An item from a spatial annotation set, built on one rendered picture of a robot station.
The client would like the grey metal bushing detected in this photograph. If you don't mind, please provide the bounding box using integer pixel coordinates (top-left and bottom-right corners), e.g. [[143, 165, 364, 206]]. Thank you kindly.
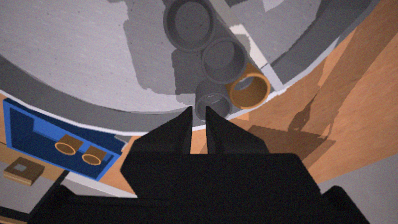
[[163, 0, 217, 53], [195, 79, 232, 123], [201, 33, 248, 85]]

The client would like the bronze bushing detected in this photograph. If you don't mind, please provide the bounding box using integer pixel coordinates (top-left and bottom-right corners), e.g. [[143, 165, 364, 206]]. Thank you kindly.
[[82, 145, 107, 165], [225, 62, 270, 109], [55, 134, 84, 155]]

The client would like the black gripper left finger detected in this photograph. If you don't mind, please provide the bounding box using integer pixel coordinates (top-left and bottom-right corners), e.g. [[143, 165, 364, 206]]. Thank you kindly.
[[128, 106, 193, 154]]

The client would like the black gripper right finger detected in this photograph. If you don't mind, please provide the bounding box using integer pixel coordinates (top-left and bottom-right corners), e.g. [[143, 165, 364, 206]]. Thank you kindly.
[[205, 106, 270, 154]]

